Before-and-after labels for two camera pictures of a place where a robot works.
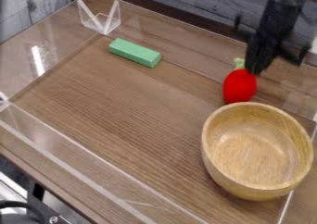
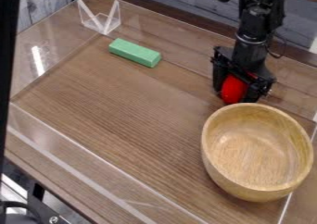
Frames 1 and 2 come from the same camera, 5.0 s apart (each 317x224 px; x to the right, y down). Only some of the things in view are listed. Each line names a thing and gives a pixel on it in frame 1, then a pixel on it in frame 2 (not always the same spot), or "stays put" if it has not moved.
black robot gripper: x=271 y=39 → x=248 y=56
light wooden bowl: x=257 y=150 stays put
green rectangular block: x=136 y=52 stays put
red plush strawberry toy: x=240 y=87 stays put
